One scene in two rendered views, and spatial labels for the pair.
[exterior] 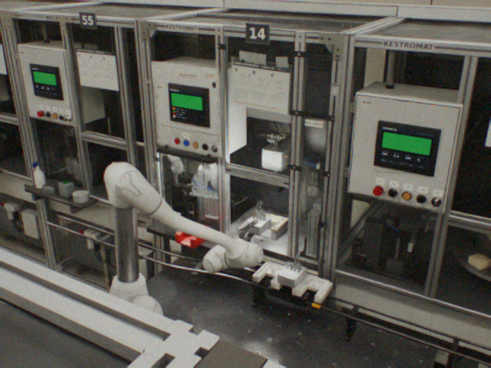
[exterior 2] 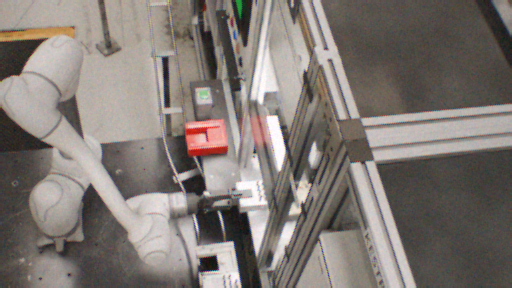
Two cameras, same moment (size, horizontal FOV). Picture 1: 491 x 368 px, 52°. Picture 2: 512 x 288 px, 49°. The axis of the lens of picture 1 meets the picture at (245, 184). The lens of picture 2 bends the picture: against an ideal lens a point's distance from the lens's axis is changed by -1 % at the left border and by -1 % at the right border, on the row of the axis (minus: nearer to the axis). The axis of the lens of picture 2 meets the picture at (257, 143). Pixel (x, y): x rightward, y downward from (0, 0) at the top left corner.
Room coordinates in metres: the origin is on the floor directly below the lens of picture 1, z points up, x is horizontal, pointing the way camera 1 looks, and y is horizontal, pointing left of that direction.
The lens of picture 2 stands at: (1.61, -0.65, 2.85)
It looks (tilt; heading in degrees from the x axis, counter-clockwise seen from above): 57 degrees down; 40
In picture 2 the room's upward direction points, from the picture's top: 11 degrees clockwise
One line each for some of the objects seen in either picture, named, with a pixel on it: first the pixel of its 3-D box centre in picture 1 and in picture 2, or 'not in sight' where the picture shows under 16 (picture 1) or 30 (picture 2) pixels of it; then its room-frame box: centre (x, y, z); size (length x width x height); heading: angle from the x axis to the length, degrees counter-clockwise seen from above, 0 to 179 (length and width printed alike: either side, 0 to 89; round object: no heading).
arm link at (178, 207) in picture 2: not in sight; (178, 205); (2.13, 0.08, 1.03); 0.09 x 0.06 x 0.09; 59
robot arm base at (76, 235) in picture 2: not in sight; (59, 225); (1.80, 0.42, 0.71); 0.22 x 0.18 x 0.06; 59
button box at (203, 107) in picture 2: (173, 222); (205, 103); (2.51, 0.40, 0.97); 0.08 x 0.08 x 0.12; 59
